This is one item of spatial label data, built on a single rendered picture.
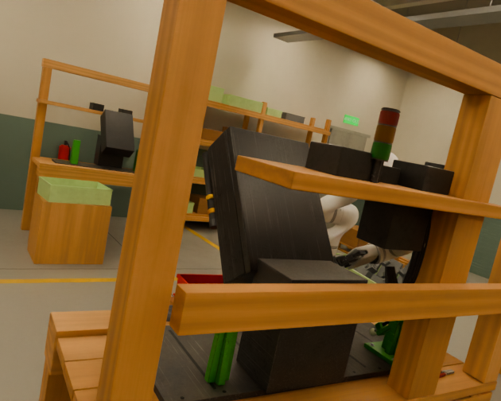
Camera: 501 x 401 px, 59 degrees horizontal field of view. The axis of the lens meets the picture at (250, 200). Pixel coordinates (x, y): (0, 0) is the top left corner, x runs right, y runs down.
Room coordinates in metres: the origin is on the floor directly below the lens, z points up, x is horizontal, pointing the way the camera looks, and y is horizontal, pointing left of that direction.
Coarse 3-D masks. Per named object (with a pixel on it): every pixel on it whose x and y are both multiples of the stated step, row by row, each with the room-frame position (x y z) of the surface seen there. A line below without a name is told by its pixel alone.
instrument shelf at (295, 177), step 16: (240, 160) 1.13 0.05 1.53; (256, 160) 1.07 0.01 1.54; (256, 176) 1.06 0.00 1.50; (272, 176) 1.00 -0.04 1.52; (288, 176) 0.95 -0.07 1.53; (304, 176) 0.95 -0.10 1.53; (320, 176) 0.98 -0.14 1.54; (336, 176) 1.11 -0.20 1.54; (320, 192) 0.98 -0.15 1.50; (336, 192) 1.01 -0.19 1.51; (352, 192) 1.04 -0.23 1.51; (368, 192) 1.06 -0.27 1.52; (384, 192) 1.09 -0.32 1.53; (400, 192) 1.12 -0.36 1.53; (416, 192) 1.16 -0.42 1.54; (432, 208) 1.20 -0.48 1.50; (448, 208) 1.24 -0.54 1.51; (464, 208) 1.28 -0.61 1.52; (480, 208) 1.32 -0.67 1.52; (496, 208) 1.37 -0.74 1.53
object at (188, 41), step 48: (192, 0) 0.82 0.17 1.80; (192, 48) 0.83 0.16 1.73; (192, 96) 0.84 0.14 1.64; (480, 96) 1.36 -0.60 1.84; (144, 144) 0.86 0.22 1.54; (192, 144) 0.85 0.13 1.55; (480, 144) 1.34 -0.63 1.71; (144, 192) 0.82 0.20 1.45; (480, 192) 1.38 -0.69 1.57; (144, 240) 0.82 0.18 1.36; (432, 240) 1.39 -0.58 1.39; (144, 288) 0.83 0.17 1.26; (144, 336) 0.84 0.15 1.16; (432, 336) 1.35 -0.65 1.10; (480, 336) 1.62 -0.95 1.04; (144, 384) 0.85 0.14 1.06; (432, 384) 1.39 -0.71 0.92
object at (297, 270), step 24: (264, 264) 1.29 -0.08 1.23; (288, 264) 1.32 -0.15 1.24; (312, 264) 1.38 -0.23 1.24; (336, 264) 1.45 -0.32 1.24; (264, 336) 1.23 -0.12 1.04; (288, 336) 1.19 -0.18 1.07; (312, 336) 1.24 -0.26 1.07; (336, 336) 1.29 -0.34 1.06; (240, 360) 1.30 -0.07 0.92; (264, 360) 1.20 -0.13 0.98; (288, 360) 1.20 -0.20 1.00; (312, 360) 1.25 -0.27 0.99; (336, 360) 1.31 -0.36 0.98; (264, 384) 1.19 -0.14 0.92; (288, 384) 1.21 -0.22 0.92; (312, 384) 1.26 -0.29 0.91
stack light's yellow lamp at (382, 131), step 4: (376, 128) 1.19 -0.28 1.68; (380, 128) 1.17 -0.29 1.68; (384, 128) 1.17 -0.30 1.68; (388, 128) 1.16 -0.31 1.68; (392, 128) 1.17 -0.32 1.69; (376, 132) 1.18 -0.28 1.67; (380, 132) 1.17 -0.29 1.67; (384, 132) 1.17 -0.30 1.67; (388, 132) 1.16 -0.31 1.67; (392, 132) 1.17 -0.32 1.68; (376, 136) 1.18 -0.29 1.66; (380, 136) 1.17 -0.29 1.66; (384, 136) 1.16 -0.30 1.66; (388, 136) 1.16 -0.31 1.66; (392, 136) 1.17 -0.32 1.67; (376, 140) 1.18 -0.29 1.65; (380, 140) 1.17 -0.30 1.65; (384, 140) 1.16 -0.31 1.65; (388, 140) 1.16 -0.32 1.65; (392, 140) 1.17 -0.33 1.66; (392, 144) 1.18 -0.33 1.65
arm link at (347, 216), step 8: (344, 208) 2.25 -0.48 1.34; (352, 208) 2.27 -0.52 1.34; (336, 216) 2.24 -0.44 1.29; (344, 216) 2.25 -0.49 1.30; (352, 216) 2.26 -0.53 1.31; (336, 224) 2.30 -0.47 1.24; (344, 224) 2.26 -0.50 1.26; (352, 224) 2.26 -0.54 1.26; (328, 232) 2.27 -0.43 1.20; (336, 232) 2.26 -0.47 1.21; (344, 232) 2.26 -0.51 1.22; (336, 240) 2.26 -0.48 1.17; (336, 248) 2.27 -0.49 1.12
